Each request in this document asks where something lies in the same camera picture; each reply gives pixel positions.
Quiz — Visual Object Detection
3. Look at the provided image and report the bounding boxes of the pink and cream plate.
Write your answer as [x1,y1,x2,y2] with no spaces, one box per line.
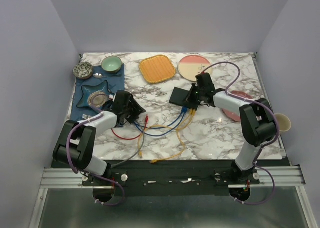
[177,55,211,82]

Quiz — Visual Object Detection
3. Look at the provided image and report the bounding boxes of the silver fork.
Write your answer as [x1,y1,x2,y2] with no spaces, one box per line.
[82,114,92,120]

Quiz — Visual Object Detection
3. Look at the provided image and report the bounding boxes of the blue star-shaped dish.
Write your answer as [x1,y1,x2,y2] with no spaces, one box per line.
[73,80,118,109]

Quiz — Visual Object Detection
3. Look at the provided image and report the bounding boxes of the orange woven square tray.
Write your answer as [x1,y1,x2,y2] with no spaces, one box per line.
[139,54,176,84]

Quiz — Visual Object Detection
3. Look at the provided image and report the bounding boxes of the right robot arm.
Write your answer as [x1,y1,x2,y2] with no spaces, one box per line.
[169,72,280,184]

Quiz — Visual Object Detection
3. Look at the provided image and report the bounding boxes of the patterned small bowl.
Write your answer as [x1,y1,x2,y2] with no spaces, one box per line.
[72,62,94,80]

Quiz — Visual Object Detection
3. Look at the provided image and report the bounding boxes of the blue cloth placemat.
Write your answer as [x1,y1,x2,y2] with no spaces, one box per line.
[69,64,125,121]

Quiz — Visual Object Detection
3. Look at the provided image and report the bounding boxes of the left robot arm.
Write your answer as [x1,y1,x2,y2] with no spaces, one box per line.
[52,90,146,186]

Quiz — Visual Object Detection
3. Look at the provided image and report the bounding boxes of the grey ethernet cable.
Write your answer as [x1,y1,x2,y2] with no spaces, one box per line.
[111,121,148,168]

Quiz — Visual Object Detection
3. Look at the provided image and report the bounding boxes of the blue ethernet cable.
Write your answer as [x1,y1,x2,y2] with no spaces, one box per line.
[133,107,187,138]
[136,107,188,131]

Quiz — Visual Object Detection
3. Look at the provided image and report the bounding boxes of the cream ceramic mug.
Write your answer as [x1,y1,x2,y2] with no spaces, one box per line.
[274,113,292,133]

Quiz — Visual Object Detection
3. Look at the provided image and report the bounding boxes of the black network switch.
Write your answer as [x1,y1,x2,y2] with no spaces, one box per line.
[169,87,199,110]

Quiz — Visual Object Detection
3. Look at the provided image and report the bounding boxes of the silver metal spoon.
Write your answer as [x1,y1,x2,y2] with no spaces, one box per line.
[93,73,122,79]

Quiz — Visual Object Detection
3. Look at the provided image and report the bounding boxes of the aluminium rail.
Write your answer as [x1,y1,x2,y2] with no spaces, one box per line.
[40,166,306,189]

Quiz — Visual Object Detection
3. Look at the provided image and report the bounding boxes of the small round saucer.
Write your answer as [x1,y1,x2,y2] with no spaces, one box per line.
[87,92,110,108]

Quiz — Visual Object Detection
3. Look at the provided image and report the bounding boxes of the green ceramic bowl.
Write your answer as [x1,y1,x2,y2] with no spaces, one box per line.
[101,56,123,73]

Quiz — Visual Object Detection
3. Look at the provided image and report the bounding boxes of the red ethernet cable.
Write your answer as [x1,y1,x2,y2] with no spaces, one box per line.
[111,115,150,141]

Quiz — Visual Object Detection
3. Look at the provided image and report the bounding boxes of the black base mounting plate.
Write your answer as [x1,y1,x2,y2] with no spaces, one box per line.
[82,160,261,197]

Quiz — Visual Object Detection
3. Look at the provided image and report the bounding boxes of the pink dotted plate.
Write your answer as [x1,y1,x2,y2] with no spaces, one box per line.
[222,90,253,122]

